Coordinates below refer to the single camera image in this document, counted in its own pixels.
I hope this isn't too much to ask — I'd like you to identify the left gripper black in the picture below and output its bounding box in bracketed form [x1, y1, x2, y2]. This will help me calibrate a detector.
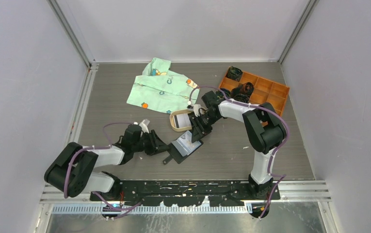
[132, 129, 169, 155]

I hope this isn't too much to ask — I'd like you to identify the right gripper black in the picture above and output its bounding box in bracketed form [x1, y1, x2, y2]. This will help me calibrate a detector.
[189, 112, 220, 143]

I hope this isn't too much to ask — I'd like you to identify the white striped card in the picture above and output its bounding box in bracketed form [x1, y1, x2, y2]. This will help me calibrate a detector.
[174, 114, 191, 128]

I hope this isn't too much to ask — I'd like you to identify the black leather card holder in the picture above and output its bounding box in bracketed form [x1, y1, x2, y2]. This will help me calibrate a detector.
[163, 131, 203, 165]

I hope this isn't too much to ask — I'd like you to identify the green cartoon print cloth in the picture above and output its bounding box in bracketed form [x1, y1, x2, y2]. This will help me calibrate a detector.
[127, 57, 199, 114]

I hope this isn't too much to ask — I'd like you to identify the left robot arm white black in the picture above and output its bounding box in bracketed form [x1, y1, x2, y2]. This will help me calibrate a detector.
[44, 121, 169, 200]

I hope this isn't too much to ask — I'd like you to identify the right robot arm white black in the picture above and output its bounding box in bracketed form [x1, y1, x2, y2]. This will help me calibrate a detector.
[187, 91, 289, 200]

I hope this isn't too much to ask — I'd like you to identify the beige oval tray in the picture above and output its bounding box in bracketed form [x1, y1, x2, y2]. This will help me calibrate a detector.
[169, 109, 193, 132]

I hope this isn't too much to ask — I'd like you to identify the rolled dark belt front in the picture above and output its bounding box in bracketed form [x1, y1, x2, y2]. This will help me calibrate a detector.
[217, 88, 231, 99]

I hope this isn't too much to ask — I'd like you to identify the rolled dark belt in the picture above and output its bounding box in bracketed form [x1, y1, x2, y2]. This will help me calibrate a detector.
[226, 66, 243, 82]
[217, 88, 231, 99]

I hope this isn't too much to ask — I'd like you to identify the rolled dark belt back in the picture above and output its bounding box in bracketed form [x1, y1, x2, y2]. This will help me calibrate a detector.
[226, 66, 243, 82]

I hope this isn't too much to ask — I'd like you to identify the orange compartment organizer tray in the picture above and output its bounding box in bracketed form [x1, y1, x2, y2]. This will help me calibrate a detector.
[219, 71, 290, 116]

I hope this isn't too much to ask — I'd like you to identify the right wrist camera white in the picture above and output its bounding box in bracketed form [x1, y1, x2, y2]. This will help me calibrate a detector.
[187, 101, 206, 117]

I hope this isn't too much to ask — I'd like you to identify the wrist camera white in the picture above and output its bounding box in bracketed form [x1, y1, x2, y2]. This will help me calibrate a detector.
[133, 119, 150, 133]
[187, 101, 206, 117]

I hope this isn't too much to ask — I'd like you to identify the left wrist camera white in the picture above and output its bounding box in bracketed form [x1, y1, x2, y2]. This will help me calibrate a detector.
[133, 119, 150, 133]

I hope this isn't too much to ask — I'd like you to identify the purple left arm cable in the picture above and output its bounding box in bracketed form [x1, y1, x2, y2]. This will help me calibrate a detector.
[63, 122, 141, 220]

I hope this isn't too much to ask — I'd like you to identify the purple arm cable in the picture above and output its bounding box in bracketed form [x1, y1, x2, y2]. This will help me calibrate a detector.
[63, 122, 141, 220]
[188, 85, 290, 219]

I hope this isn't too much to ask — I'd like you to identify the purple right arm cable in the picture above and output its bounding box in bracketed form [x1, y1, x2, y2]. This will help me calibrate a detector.
[188, 85, 290, 219]

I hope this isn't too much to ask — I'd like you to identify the slotted metal cable duct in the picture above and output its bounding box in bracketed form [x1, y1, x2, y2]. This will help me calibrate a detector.
[51, 203, 252, 215]

